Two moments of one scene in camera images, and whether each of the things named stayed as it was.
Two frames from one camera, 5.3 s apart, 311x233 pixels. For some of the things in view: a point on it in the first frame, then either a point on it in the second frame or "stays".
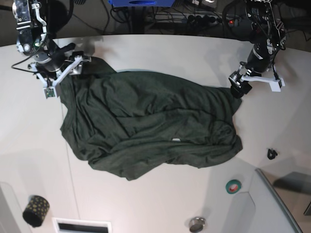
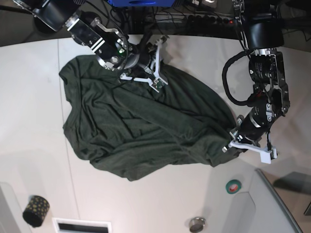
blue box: (142, 3) stays
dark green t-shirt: (127, 123) stays
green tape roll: (233, 186) stays
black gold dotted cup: (36, 209) stays
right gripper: (258, 61) to (251, 126)
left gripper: (53, 60) to (138, 58)
